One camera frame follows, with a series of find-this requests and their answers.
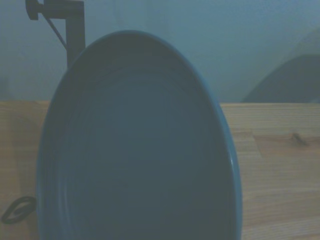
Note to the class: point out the blue round plate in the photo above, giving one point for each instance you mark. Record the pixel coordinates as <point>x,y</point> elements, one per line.
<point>140,140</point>

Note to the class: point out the black camera stand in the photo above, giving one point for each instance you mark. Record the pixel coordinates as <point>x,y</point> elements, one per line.
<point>75,32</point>

